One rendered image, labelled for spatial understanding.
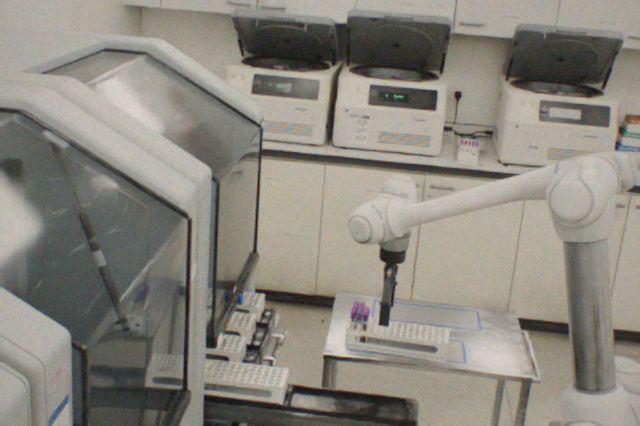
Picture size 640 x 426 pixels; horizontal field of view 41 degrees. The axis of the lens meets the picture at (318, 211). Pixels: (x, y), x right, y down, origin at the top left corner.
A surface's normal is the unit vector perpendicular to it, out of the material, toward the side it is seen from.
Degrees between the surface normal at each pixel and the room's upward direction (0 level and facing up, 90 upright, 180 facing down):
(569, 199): 84
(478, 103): 90
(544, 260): 90
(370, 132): 90
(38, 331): 29
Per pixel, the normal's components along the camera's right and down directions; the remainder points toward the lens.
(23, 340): 0.55, -0.77
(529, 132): -0.12, 0.31
